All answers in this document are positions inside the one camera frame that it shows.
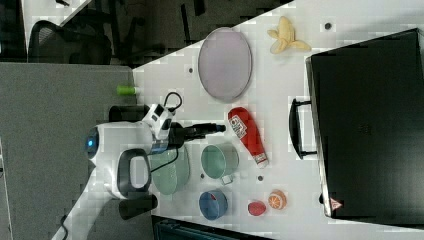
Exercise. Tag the yellow banana toy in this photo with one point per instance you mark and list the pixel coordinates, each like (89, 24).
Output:
(285, 38)

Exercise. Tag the green metal mug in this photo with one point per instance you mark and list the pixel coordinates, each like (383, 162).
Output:
(220, 161)

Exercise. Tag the orange slice toy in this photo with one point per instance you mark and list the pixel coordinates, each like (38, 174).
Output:
(277, 200)

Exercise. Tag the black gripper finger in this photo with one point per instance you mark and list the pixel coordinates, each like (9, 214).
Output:
(199, 136)
(209, 128)

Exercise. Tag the green marker pen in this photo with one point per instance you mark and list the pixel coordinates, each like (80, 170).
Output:
(127, 90)

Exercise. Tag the blue bowl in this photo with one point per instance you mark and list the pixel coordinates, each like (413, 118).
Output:
(213, 204)

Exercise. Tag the red strawberry toy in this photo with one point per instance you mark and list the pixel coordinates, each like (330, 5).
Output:
(256, 208)

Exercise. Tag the black office chair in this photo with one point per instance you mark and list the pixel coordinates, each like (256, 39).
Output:
(50, 43)

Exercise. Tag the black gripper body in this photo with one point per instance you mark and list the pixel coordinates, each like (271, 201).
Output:
(178, 135)

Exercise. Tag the black cylinder object upper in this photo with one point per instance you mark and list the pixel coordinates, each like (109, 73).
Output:
(131, 113)

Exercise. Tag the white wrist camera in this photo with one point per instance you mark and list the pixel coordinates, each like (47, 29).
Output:
(159, 119)

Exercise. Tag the black cylinder object lower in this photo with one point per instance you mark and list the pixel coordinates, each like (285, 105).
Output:
(132, 208)

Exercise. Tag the lilac round plate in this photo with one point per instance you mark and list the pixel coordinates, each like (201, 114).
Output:
(225, 64)

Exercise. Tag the black toaster oven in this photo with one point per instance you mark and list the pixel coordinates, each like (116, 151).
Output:
(367, 111)

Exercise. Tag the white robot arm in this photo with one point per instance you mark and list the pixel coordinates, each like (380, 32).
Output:
(119, 152)

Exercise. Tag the green oval strainer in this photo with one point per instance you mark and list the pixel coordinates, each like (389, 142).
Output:
(170, 170)

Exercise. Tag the red plush ketchup bottle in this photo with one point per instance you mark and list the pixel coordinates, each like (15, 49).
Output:
(245, 128)

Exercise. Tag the black cylinder object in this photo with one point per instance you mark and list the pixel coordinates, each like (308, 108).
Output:
(131, 113)
(132, 208)

